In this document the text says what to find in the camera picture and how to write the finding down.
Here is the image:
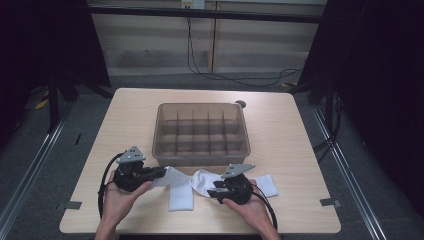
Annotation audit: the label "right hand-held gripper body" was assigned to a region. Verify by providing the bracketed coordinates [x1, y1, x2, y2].
[213, 162, 257, 206]

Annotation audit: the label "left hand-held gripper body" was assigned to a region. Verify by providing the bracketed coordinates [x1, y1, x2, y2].
[112, 145, 158, 193]

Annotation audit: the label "white sock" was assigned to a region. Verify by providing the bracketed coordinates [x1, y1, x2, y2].
[150, 165, 195, 213]
[191, 168, 280, 199]

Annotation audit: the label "person's right hand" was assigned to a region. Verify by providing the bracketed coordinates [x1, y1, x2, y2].
[221, 178, 268, 234]

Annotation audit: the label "person's left hand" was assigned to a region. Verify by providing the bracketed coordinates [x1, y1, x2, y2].
[99, 169, 154, 232]

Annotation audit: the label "translucent brown divided storage box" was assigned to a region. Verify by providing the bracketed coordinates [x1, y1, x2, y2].
[151, 102, 252, 168]

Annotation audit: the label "grey tape strip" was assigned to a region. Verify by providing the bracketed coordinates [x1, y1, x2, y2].
[54, 200, 83, 211]
[319, 197, 342, 208]

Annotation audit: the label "black metal stand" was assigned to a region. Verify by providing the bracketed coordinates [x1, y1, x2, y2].
[288, 78, 337, 135]
[45, 70, 115, 135]

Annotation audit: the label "black curtain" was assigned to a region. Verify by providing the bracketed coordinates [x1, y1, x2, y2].
[297, 0, 424, 219]
[0, 0, 112, 153]

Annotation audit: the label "black horizontal metal bar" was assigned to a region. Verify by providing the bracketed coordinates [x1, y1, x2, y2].
[87, 5, 324, 25]

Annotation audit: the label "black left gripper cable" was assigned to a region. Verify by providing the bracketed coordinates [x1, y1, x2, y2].
[97, 152, 126, 220]

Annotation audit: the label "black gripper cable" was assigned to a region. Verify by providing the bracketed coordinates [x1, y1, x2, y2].
[250, 184, 279, 232]
[97, 152, 126, 220]

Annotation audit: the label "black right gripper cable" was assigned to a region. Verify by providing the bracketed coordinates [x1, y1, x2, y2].
[250, 184, 279, 232]

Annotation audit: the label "metal floor rail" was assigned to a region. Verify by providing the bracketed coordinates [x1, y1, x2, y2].
[0, 101, 74, 232]
[311, 105, 388, 240]

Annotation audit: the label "black cable bundle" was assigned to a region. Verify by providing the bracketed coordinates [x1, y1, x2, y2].
[312, 92, 345, 165]

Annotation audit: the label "long black wall cable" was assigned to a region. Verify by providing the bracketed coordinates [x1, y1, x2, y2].
[186, 16, 303, 89]

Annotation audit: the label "white wall socket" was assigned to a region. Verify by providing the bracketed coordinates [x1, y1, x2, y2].
[180, 0, 206, 10]

